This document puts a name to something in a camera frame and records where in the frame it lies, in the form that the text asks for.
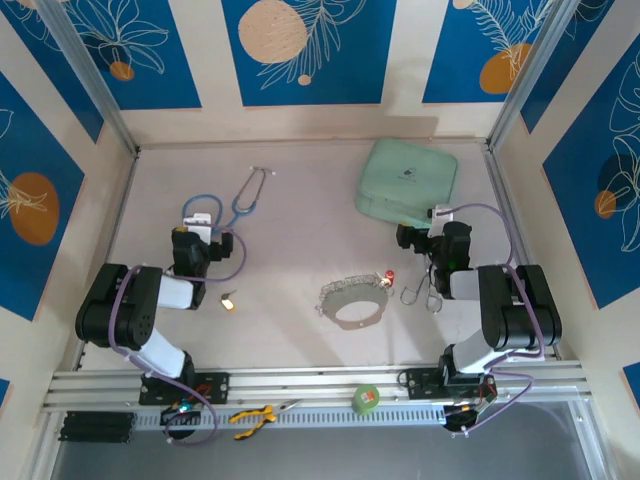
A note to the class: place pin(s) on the small red tag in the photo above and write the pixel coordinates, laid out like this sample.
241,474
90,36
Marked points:
390,275

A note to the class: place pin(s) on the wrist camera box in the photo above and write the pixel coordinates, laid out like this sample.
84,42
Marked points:
199,224
442,216

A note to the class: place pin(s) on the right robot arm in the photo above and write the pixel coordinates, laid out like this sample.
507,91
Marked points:
520,310

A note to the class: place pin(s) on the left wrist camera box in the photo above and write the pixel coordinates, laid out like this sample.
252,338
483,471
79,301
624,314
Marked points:
199,224

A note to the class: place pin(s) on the black controller board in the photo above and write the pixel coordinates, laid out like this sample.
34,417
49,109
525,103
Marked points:
482,395
181,410

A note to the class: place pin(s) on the green tape roll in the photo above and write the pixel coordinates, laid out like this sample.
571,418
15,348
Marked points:
366,399

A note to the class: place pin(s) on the mint green zip case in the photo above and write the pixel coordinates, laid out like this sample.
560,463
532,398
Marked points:
405,180

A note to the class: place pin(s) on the aluminium side rail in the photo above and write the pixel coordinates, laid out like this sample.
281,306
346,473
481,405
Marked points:
500,190
122,200

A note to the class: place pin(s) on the black ribbed box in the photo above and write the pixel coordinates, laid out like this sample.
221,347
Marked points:
95,426

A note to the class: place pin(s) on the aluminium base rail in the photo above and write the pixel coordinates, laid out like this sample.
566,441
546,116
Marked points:
310,382

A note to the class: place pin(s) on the aluminium frame post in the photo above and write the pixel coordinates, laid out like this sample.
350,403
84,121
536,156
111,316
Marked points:
540,65
85,65

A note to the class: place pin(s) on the blue stethoscope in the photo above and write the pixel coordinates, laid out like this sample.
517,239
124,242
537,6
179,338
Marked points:
185,210

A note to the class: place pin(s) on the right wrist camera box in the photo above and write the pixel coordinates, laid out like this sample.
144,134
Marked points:
442,216

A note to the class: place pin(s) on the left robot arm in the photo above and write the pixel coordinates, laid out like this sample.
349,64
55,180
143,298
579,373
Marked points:
125,310

